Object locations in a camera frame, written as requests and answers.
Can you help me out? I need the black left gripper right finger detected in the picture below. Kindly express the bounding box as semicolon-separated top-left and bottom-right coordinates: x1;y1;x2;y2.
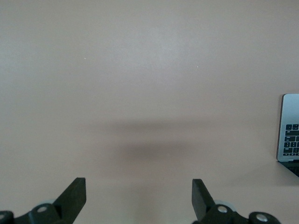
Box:
192;179;281;224

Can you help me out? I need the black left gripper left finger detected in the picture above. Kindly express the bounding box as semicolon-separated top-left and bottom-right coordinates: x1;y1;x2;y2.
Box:
0;177;87;224

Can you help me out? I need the grey laptop with black keyboard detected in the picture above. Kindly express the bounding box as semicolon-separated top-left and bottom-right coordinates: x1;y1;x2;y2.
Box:
276;93;299;178

